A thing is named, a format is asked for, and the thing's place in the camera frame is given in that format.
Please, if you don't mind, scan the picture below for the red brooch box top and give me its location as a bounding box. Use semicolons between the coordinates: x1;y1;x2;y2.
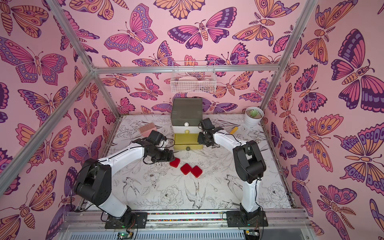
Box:
170;158;181;168

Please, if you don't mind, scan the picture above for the red brooch box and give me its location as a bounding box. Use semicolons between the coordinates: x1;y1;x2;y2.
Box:
180;163;192;175
191;166;203;178
170;158;181;168

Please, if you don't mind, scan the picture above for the three-tier drawer cabinet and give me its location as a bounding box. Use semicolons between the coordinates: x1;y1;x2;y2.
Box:
171;98;203;151

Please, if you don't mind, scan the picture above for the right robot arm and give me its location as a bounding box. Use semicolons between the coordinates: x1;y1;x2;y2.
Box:
198;118;267;225

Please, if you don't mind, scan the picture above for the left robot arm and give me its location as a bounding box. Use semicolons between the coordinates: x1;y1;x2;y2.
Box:
73;131;175;219

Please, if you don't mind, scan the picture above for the blue yellow garden fork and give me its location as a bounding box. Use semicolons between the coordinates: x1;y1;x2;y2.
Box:
229;127;239;135

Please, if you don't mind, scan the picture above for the pink dustpan brush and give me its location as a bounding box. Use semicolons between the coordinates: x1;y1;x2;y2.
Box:
139;123;157;137

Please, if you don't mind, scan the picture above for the white potted succulent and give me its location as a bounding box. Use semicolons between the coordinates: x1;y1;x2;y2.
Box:
244;107;264;128

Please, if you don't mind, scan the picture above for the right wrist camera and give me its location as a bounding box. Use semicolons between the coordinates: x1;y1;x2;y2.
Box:
200;118;215;131

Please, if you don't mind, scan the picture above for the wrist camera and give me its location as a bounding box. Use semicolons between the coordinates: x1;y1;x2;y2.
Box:
200;118;215;131
147;130;167;146

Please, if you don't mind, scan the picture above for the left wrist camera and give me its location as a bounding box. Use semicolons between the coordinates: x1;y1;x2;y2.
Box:
147;130;167;146

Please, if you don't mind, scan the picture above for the white wire basket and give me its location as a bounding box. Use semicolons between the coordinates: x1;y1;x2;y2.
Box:
169;61;217;94

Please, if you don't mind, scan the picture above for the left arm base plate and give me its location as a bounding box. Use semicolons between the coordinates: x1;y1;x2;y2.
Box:
105;212;148;230

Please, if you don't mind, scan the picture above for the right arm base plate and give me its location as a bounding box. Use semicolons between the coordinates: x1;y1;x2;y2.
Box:
226;210;269;228

